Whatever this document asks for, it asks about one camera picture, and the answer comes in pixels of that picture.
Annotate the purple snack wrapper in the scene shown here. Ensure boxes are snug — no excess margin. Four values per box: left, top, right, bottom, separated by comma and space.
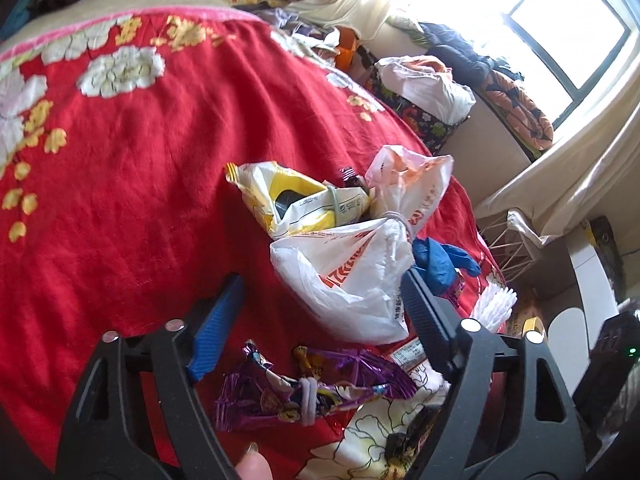
215, 340, 418, 433

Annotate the window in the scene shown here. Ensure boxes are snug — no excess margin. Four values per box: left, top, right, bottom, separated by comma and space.
500, 0, 631, 92

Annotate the black snack wrapper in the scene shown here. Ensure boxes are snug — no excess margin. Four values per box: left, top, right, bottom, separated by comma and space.
385, 405, 451, 471

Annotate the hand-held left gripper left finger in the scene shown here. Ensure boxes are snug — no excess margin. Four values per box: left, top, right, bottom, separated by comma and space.
55, 274, 246, 480

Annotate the white plastic bag of clothes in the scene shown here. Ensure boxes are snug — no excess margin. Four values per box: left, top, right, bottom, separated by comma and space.
375, 55, 476, 126

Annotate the dark jacket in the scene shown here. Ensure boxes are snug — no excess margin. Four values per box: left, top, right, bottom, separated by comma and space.
417, 20, 511, 81

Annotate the dark device with yellow part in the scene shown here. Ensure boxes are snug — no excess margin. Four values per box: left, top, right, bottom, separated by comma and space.
590, 215, 627, 291

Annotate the dark brown bar wrapper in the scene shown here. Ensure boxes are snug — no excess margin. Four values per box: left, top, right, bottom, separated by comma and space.
340, 167, 368, 192

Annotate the white fringed item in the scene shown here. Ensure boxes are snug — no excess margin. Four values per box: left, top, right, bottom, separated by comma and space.
472, 282, 518, 333

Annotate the white plastic bag orange print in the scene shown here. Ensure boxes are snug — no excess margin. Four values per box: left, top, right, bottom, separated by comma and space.
270, 145, 455, 346

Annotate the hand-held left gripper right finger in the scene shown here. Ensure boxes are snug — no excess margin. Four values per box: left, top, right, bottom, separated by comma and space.
400, 269, 588, 480

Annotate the floral storage box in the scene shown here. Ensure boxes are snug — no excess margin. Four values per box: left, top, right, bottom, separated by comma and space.
367, 62, 471, 156

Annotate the blue glove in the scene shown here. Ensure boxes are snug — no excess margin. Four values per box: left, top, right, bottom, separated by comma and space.
412, 237, 483, 296

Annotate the yellow snack bag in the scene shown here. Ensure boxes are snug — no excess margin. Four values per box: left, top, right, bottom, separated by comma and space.
224, 161, 373, 238

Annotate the beige bed sheet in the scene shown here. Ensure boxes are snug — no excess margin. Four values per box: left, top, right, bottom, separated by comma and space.
0, 0, 271, 56

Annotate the red white packet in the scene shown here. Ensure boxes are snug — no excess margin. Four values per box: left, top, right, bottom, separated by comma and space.
387, 337, 431, 373

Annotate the blue cloth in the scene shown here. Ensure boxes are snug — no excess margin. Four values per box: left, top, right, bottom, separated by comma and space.
0, 0, 43, 28

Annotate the person's left hand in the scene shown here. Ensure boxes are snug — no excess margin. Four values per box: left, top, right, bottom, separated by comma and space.
235, 442, 273, 480

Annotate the orange box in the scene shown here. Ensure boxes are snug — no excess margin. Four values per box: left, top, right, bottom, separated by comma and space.
335, 27, 362, 71

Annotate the red floral blanket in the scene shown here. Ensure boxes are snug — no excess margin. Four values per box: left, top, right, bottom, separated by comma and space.
0, 7, 506, 480

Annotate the cream curtain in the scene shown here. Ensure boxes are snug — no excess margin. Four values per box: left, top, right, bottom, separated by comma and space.
475, 95, 640, 241

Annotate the white curved furniture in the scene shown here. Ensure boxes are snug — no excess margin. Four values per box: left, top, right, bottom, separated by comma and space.
547, 225, 621, 386

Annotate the white wire basket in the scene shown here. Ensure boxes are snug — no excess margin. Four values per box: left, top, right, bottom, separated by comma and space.
477, 209, 546, 281

